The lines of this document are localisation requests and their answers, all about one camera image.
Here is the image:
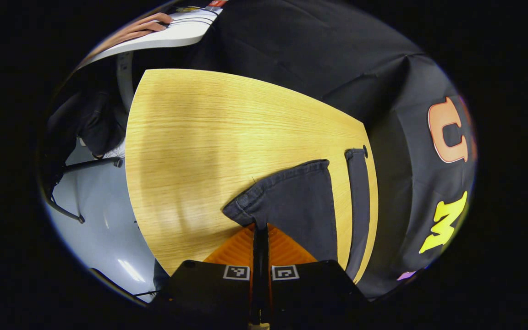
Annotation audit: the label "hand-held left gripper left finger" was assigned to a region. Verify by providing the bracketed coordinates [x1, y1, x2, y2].
[151, 224, 261, 330]

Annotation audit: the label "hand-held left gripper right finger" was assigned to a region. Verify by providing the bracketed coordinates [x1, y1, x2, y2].
[261, 224, 371, 330]

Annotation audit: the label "black jeans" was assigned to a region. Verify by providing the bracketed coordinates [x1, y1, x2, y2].
[222, 148, 371, 284]

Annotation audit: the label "black chair base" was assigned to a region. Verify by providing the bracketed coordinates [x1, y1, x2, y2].
[44, 156, 125, 225]

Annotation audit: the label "black backdrop cloth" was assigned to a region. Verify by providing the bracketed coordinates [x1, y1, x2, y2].
[131, 0, 478, 301]

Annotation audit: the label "white desk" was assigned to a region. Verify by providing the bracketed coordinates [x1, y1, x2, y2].
[75, 0, 224, 113]

